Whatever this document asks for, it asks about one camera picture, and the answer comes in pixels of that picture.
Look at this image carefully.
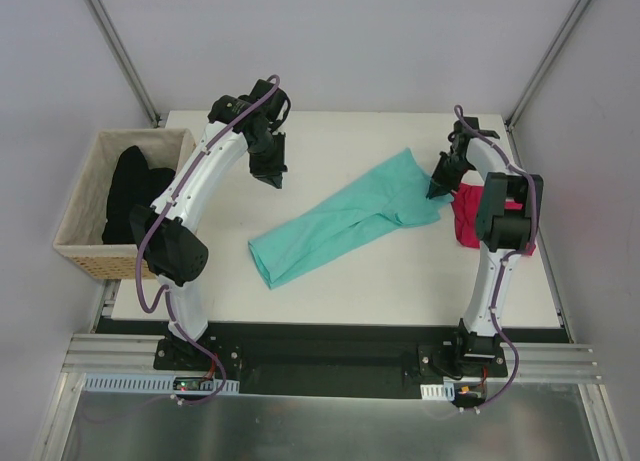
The teal t shirt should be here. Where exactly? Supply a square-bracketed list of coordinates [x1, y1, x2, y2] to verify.
[248, 149, 453, 289]

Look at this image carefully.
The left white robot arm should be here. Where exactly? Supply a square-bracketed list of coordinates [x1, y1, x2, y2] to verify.
[130, 75, 291, 370]

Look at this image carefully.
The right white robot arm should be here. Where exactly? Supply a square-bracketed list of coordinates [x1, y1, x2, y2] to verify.
[427, 105, 544, 380]

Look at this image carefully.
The folded pink t shirt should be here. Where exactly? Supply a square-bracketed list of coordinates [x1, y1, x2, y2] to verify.
[449, 181, 538, 258]

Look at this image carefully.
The black t shirt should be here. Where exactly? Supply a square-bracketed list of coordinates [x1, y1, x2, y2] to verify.
[102, 146, 175, 245]

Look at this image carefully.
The wicker laundry basket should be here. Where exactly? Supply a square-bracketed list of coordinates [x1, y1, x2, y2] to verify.
[53, 128, 196, 280]

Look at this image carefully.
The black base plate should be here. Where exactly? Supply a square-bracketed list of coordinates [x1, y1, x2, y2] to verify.
[153, 322, 508, 399]

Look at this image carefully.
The right slotted cable duct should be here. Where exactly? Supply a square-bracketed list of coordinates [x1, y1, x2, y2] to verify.
[420, 382, 455, 402]

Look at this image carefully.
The slotted cable duct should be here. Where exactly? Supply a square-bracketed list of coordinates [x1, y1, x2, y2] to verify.
[420, 382, 455, 402]
[84, 374, 240, 396]

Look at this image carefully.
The aluminium rail frame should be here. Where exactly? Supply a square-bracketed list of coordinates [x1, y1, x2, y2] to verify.
[62, 275, 601, 382]

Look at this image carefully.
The left slotted cable duct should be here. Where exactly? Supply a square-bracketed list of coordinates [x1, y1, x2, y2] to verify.
[84, 374, 240, 396]

